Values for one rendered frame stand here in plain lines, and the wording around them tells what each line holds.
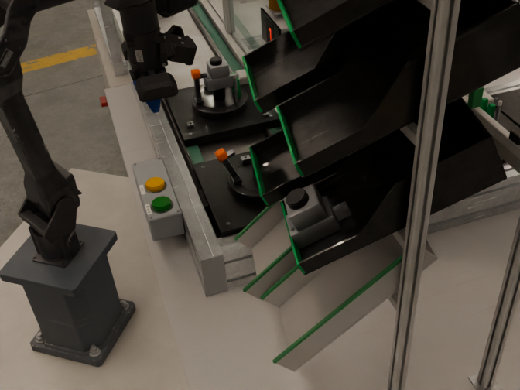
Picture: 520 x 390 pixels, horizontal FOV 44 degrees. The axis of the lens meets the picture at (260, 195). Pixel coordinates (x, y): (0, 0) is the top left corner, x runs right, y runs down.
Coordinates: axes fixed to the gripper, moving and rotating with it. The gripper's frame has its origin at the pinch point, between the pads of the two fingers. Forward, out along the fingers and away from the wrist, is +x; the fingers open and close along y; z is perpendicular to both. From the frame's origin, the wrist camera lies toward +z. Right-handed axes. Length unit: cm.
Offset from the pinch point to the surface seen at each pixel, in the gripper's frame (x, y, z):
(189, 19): 34, 105, 27
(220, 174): 28.4, 11.0, 12.3
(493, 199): 34, -11, 66
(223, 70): 18.2, 36.9, 21.0
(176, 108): 28, 42, 9
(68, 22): 126, 346, -14
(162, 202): 28.2, 6.2, -1.5
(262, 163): 6.1, -18.1, 13.4
